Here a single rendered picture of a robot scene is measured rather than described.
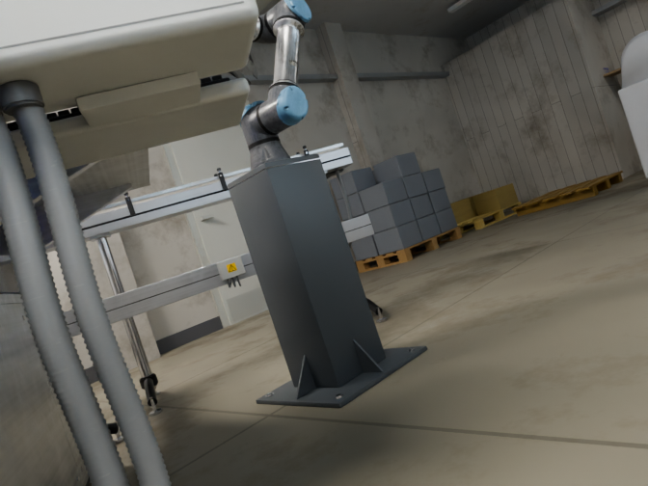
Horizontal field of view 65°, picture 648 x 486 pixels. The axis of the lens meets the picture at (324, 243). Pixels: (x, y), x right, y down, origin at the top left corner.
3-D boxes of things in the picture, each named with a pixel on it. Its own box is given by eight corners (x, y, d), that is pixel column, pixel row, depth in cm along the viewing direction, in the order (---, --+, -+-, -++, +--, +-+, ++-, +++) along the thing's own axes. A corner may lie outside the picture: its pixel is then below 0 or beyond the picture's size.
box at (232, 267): (223, 281, 248) (217, 262, 248) (221, 281, 253) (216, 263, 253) (246, 272, 252) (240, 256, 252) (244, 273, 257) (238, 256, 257)
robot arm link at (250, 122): (264, 148, 190) (253, 113, 190) (288, 134, 181) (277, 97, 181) (240, 149, 181) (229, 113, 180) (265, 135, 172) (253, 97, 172)
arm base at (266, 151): (276, 172, 192) (268, 148, 192) (300, 159, 181) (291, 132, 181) (244, 177, 182) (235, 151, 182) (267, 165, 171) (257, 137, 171)
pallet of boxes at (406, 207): (415, 249, 647) (388, 167, 647) (462, 236, 594) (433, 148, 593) (359, 273, 574) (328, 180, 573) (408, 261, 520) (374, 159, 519)
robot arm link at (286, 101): (281, 141, 179) (287, 22, 199) (310, 124, 170) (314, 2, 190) (254, 126, 171) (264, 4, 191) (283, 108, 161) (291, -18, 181)
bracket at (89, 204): (29, 253, 152) (15, 212, 152) (31, 254, 155) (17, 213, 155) (144, 221, 163) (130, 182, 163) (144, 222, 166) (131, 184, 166)
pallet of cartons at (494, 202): (475, 223, 753) (467, 197, 753) (524, 210, 696) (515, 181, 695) (434, 241, 678) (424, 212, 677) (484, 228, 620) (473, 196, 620)
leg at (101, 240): (141, 393, 235) (89, 237, 235) (142, 391, 244) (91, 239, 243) (160, 386, 238) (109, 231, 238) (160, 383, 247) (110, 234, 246)
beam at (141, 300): (70, 337, 229) (62, 312, 229) (73, 336, 236) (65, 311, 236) (374, 233, 282) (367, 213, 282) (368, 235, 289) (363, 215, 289)
